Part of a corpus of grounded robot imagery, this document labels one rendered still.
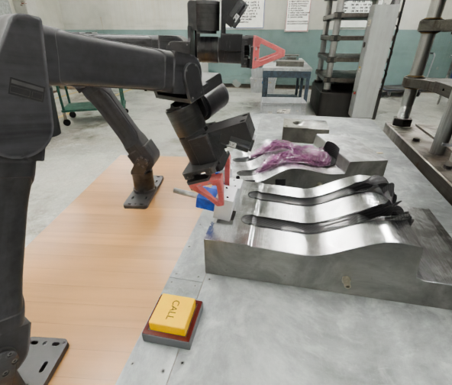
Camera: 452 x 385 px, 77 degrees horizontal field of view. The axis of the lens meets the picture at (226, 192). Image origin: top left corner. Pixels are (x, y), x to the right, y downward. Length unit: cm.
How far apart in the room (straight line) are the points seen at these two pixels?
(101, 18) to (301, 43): 490
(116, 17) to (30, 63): 830
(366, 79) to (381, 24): 68
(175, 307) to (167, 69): 37
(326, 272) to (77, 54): 50
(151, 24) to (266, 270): 788
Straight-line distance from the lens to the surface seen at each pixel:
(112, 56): 39
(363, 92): 488
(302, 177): 87
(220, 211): 58
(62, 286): 68
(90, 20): 895
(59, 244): 79
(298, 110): 407
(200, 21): 75
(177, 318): 50
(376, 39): 482
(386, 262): 58
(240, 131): 48
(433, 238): 74
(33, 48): 33
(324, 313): 58
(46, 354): 57
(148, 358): 52
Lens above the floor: 124
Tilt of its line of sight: 29 degrees down
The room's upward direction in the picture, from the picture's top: straight up
